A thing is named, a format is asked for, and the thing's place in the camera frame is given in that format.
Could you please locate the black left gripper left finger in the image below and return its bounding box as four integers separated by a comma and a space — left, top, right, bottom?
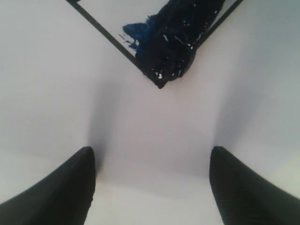
0, 147, 96, 225

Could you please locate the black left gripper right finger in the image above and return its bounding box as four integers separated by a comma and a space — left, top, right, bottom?
209, 146, 300, 225

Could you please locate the white paper sheet with square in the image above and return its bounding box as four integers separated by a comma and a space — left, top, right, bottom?
0, 0, 300, 225

